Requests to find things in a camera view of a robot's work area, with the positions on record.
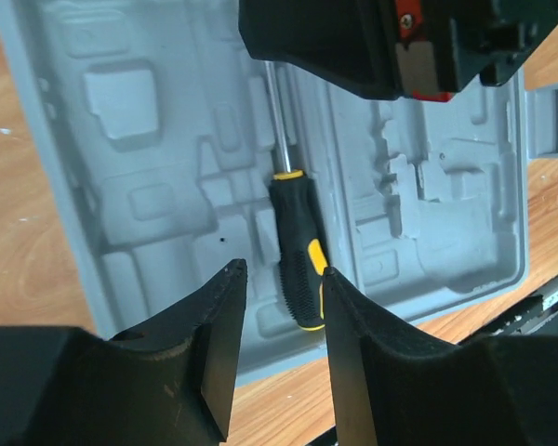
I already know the flathead screwdriver black yellow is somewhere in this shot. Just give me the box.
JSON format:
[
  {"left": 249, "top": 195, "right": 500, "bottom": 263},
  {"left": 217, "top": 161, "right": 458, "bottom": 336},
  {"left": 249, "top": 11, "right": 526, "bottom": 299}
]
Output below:
[{"left": 264, "top": 61, "right": 328, "bottom": 332}]

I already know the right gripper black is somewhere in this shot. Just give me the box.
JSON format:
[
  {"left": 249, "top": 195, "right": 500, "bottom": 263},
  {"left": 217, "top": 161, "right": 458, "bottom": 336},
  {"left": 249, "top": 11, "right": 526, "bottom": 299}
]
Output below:
[{"left": 394, "top": 1, "right": 558, "bottom": 102}]

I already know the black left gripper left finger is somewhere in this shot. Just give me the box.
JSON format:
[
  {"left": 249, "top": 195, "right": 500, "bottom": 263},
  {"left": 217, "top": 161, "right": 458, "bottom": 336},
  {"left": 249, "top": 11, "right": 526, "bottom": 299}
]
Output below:
[{"left": 0, "top": 259, "right": 247, "bottom": 445}]

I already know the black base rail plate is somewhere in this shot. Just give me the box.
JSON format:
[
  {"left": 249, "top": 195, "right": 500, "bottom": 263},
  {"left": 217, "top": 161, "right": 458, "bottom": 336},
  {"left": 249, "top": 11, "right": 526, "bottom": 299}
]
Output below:
[{"left": 458, "top": 276, "right": 558, "bottom": 345}]

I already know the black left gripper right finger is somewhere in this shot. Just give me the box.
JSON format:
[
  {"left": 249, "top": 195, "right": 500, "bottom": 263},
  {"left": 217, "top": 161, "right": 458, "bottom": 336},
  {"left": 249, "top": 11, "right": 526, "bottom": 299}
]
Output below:
[{"left": 323, "top": 269, "right": 558, "bottom": 445}]

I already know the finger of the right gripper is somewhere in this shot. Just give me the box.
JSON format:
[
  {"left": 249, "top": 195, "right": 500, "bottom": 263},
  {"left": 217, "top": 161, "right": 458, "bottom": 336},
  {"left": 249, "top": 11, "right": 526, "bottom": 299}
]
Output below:
[{"left": 238, "top": 0, "right": 400, "bottom": 100}]

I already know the grey plastic tool case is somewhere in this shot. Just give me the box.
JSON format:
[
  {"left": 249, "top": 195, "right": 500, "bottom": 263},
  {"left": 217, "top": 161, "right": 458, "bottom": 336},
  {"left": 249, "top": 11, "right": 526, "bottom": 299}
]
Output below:
[{"left": 0, "top": 1, "right": 558, "bottom": 385}]

